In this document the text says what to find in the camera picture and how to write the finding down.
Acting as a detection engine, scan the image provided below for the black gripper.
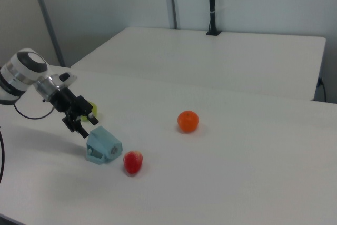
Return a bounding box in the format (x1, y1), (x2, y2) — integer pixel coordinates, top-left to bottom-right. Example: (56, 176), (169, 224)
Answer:
(49, 87), (100, 139)

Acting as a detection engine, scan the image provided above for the light blue plastic mug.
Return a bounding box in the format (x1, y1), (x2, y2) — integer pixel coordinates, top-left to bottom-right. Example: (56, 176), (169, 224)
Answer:
(86, 126), (124, 166)

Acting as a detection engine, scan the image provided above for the green toy pear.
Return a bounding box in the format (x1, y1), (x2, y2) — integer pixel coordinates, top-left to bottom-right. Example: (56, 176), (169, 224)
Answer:
(80, 101), (100, 122)

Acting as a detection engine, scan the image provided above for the red toy strawberry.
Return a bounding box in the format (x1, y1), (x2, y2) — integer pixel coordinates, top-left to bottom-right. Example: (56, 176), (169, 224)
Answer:
(123, 150), (144, 175)

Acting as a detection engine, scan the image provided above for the orange toy mandarin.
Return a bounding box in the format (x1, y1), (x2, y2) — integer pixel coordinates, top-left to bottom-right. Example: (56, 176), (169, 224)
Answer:
(177, 110), (200, 134)

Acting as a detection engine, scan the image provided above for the white side table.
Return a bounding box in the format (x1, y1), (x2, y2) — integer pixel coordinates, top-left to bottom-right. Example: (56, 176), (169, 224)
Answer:
(70, 26), (327, 102)

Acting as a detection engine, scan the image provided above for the black pole with base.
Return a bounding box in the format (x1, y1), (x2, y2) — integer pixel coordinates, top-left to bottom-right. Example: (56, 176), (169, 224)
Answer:
(205, 0), (222, 37)

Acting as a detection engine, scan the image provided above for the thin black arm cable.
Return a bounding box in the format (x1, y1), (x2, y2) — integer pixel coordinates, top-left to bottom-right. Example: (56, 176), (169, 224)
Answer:
(12, 101), (55, 120)

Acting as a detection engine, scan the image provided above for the thick black cable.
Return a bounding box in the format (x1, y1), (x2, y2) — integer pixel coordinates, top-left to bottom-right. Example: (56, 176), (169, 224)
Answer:
(0, 129), (6, 184)

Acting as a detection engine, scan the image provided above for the black cable at table side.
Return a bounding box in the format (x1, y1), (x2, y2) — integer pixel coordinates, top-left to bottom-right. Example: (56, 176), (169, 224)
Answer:
(317, 77), (328, 102)

